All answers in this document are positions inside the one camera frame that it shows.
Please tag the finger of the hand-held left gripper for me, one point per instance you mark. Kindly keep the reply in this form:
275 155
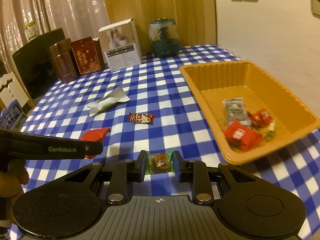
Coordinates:
93 148

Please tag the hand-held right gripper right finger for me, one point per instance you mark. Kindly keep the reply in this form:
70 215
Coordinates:
178 166

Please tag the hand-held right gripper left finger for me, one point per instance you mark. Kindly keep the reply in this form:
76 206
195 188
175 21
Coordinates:
144 165

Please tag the red snack packet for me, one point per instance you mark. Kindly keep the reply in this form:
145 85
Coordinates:
241 135
96 133

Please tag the green pastry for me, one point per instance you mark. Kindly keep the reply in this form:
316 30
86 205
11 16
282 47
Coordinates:
160 162

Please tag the grey printed snack packet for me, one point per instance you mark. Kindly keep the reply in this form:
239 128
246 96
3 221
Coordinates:
236 110

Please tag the red candy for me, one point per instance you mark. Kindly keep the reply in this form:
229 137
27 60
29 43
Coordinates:
261 117

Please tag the orange plastic tray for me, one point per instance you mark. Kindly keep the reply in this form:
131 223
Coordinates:
250 80

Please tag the person's left hand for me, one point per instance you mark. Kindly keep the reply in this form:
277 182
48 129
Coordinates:
12 182

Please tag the blue carton box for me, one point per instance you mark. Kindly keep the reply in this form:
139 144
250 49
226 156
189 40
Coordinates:
12 116

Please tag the brown red candy bar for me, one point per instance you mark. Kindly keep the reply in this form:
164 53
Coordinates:
141 118

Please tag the white green crumpled wrapper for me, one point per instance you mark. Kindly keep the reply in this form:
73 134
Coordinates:
110 100

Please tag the white chair back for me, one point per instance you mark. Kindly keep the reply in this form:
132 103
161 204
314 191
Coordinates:
11 90

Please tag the blue white checkered tablecloth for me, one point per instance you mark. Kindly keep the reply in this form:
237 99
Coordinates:
162 92

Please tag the brown cylindrical canister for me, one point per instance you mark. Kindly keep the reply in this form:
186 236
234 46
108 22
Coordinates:
63 62

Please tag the red patterned tin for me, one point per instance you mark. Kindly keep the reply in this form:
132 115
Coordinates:
86 57

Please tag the dark brown box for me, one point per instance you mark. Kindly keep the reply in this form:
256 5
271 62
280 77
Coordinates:
98 50

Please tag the white cardboard box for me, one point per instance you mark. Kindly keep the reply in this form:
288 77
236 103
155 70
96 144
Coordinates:
122 47

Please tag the jar with yellow lid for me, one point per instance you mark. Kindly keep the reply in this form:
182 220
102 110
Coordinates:
32 33

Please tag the glass jar with teal lid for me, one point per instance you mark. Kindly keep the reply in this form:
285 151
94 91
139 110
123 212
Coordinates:
163 40

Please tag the beige curtain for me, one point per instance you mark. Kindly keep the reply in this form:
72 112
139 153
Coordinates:
62 2

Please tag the white wall socket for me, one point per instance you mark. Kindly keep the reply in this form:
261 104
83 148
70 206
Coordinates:
315 2

